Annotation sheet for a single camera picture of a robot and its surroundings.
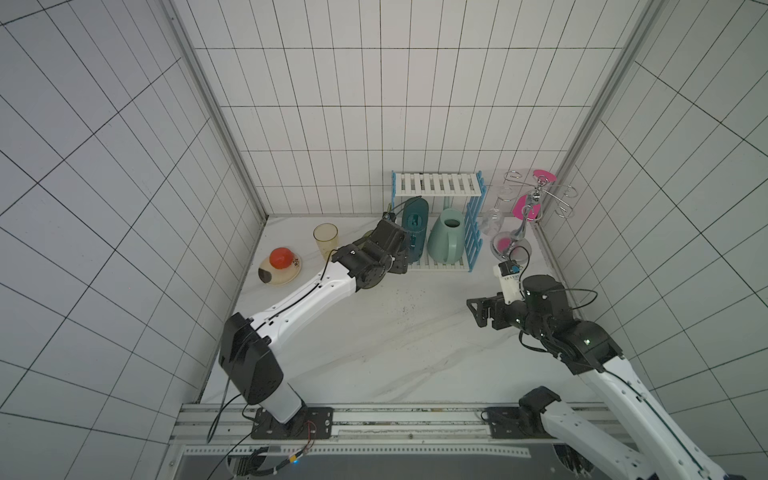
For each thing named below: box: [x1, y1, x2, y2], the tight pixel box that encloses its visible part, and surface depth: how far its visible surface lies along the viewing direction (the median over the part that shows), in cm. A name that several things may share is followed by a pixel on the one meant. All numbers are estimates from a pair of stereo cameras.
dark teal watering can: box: [392, 196, 429, 264], surface depth 97 cm
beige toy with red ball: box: [258, 247, 302, 285], surface depth 104 cm
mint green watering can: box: [427, 208, 466, 264], surface depth 96 cm
